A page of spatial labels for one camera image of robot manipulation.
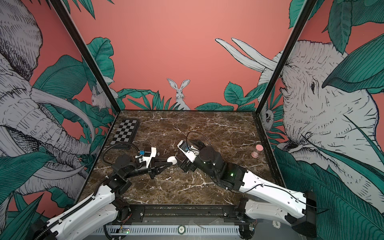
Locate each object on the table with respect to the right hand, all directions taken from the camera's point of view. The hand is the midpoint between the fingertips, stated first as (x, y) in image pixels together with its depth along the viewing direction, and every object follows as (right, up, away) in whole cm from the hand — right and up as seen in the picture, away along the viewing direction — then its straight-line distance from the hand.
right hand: (182, 148), depth 64 cm
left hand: (-5, -6, +1) cm, 8 cm away
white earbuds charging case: (-5, -5, 0) cm, 7 cm away
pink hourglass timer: (+45, -4, +26) cm, 52 cm away
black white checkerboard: (-43, +4, +37) cm, 57 cm away
